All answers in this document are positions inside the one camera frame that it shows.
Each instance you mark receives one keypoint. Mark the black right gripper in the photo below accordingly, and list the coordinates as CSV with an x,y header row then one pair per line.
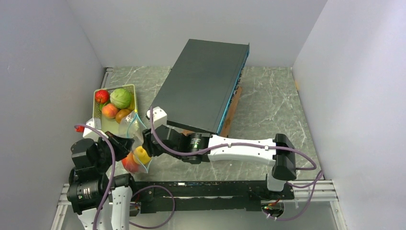
x,y
148,146

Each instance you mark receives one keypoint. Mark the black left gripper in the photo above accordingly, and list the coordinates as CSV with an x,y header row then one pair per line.
x,y
123,145

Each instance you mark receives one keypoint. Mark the clear zip bag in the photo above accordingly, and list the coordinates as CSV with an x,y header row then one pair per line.
x,y
132,127

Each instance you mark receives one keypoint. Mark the yellow lemon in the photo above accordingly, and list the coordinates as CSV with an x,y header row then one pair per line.
x,y
140,156

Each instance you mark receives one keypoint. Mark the orange peach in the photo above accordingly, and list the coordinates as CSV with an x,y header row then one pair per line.
x,y
109,111

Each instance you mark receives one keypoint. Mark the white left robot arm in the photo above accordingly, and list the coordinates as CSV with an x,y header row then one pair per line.
x,y
101,202

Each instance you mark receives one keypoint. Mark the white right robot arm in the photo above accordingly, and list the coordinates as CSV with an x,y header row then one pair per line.
x,y
278,153

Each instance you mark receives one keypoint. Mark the brown kiwi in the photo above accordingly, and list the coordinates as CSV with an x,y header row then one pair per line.
x,y
122,114

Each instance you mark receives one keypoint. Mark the pale green plastic basket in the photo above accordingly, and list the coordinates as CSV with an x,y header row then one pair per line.
x,y
110,124

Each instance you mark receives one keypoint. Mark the green cabbage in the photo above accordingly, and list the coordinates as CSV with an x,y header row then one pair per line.
x,y
121,98

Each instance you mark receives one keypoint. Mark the wooden board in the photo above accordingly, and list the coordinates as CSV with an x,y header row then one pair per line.
x,y
226,123

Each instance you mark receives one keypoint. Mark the red apple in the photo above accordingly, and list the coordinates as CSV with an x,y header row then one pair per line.
x,y
101,96

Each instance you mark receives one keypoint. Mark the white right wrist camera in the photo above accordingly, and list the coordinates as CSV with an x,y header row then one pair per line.
x,y
157,116

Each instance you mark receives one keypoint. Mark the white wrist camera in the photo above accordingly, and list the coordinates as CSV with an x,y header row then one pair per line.
x,y
157,116
94,123

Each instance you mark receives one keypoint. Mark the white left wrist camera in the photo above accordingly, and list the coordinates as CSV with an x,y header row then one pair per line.
x,y
94,123

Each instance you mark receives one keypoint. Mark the grey network switch box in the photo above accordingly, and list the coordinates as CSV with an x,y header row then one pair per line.
x,y
199,88

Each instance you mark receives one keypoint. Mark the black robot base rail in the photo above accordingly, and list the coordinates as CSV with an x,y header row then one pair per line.
x,y
206,195

